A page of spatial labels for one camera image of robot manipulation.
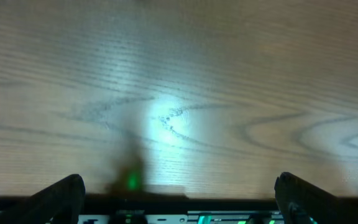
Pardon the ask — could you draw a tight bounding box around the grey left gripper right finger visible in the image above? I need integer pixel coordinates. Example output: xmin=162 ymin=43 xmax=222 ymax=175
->
xmin=274 ymin=172 xmax=358 ymax=224

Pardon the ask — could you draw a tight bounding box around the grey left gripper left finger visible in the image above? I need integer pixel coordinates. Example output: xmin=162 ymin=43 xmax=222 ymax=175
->
xmin=0 ymin=174 xmax=85 ymax=224

